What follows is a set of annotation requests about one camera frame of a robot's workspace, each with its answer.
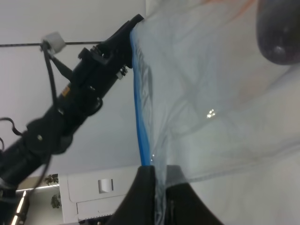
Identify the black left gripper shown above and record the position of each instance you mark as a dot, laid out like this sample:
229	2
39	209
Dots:
99	73

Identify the white cabinet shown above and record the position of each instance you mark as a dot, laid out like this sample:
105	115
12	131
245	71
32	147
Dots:
94	194

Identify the clear zip bag blue zipper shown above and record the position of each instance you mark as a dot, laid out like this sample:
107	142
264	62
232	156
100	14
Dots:
208	101

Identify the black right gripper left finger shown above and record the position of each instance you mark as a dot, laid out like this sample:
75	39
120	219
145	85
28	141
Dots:
137	208

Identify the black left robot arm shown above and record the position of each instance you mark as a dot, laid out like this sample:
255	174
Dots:
53	132

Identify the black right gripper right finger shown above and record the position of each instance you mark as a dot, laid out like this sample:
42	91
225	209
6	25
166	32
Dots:
183	206

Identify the dark purple toy fruit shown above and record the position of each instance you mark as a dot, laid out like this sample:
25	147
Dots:
278	31

